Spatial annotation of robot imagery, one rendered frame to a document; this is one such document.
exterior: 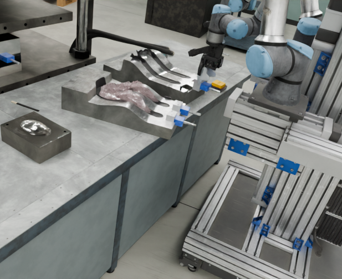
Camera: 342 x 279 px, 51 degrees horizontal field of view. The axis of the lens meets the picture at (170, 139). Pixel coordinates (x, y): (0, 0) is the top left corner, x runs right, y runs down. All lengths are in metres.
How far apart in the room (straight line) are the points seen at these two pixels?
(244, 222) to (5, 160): 1.32
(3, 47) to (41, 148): 0.77
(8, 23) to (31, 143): 0.79
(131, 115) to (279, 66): 0.62
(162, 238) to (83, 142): 0.95
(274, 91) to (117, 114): 0.64
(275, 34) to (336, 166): 0.53
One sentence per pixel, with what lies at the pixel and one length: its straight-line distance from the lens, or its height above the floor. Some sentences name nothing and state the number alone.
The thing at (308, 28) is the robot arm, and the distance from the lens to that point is 1.93.
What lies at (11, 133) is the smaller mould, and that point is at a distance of 1.38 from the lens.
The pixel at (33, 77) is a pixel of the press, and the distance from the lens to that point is 1.98.
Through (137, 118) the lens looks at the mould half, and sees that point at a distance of 1.51.
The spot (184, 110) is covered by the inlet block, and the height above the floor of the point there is 0.87.
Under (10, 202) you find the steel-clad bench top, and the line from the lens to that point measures 1.20.
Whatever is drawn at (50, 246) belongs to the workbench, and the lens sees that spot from 1.36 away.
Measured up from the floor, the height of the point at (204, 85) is 0.95.
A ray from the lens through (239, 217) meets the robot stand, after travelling 2.14.
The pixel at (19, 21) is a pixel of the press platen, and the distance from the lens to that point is 1.97.
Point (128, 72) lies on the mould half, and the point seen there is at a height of 0.87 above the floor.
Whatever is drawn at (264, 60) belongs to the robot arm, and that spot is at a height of 1.23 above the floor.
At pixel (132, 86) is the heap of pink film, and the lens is 1.65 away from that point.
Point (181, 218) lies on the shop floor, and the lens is 2.32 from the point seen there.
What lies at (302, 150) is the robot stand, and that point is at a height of 0.94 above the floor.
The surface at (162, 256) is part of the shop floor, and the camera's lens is 2.10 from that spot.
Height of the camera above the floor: 1.62
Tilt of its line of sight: 32 degrees down
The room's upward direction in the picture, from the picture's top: 11 degrees clockwise
